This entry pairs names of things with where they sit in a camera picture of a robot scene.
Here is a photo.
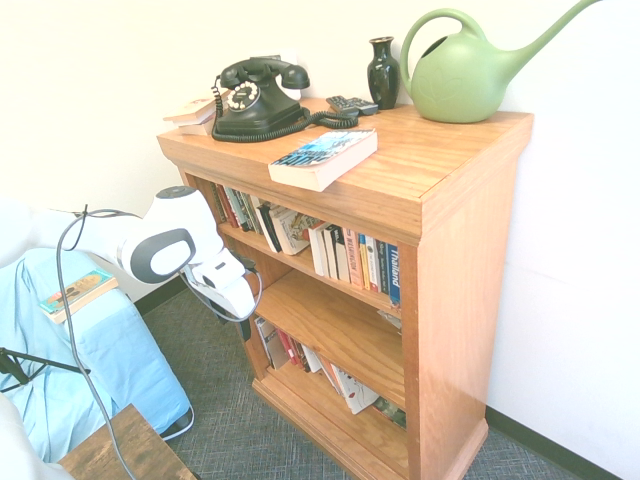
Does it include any white book with red figures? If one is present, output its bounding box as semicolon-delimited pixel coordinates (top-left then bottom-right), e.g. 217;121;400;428
329;363;381;416

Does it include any white wall outlet plate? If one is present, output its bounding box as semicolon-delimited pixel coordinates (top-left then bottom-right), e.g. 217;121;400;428
249;47;304;101

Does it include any leaning black book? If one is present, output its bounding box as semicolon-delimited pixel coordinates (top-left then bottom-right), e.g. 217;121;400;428
255;201;284;254

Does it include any black tripod stand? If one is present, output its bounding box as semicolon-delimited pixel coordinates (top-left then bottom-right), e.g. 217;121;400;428
0;347;93;396

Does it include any dark blue spine book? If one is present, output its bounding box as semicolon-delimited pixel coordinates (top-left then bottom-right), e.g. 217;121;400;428
374;240;392;297

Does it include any blue paperback book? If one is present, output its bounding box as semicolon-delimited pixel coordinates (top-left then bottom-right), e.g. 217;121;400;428
268;128;379;193

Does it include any cream paperback book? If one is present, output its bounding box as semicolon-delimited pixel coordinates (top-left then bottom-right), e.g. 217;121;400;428
162;97;222;126

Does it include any black rotary telephone base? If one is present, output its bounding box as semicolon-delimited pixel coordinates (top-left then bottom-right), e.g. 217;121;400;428
213;79;307;139

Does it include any dark green flat book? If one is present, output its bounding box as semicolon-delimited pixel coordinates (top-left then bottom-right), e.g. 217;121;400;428
371;396;408;432

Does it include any yellow spine book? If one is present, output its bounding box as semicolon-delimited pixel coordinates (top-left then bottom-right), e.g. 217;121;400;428
358;233;381;294

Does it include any red shelved book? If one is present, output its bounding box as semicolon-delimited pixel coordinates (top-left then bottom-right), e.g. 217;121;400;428
221;185;242;229

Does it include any leaning white illustrated book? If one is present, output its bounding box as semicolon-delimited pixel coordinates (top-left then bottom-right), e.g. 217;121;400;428
269;204;321;257

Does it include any olive shelved book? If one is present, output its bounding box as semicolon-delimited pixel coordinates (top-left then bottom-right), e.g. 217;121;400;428
209;182;230;224

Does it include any pink Washington book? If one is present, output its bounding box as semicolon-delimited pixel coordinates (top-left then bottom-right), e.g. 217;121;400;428
343;228;365;291

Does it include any teal paperback book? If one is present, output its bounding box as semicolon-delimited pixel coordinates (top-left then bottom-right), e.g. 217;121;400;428
38;268;120;325

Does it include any green plastic watering can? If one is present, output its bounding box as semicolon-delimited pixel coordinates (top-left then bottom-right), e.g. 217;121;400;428
399;0;606;125

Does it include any black remote control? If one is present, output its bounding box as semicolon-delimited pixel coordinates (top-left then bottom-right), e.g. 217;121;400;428
325;94;362;118
348;96;380;118

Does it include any gray white large book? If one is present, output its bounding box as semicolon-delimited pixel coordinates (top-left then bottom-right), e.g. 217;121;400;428
254;316;291;372

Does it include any black rotary telephone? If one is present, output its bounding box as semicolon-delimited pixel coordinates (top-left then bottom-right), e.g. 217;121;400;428
210;74;361;144

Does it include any black telephone handset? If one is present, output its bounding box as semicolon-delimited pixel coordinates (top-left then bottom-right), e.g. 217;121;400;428
219;56;311;92

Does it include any wooden bookshelf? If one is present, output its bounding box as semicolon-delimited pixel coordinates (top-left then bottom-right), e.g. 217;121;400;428
156;97;535;480

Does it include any blue Thailand guidebook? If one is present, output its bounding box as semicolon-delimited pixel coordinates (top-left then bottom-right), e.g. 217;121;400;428
386;243;402;308

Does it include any white spine book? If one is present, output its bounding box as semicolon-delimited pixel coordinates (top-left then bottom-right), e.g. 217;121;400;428
308;222;332;278

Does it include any red thin book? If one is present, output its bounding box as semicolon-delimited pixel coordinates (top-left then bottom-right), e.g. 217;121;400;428
275;328;302;369

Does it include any black glossy vase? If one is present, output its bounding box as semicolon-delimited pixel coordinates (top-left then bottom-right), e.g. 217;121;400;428
367;36;401;111

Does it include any white thick paperback book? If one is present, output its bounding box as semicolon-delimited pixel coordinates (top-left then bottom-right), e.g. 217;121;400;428
177;119;217;137

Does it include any blue cloth covered seat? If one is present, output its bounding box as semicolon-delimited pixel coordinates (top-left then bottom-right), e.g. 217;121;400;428
0;245;194;464

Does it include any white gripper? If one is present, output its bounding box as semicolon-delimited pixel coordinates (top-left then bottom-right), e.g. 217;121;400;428
192;249;257;344

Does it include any dark wooden side table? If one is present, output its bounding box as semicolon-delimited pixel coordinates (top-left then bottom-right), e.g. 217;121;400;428
58;403;201;480

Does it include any black spine book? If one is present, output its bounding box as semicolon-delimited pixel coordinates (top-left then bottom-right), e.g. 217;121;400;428
323;224;351;283

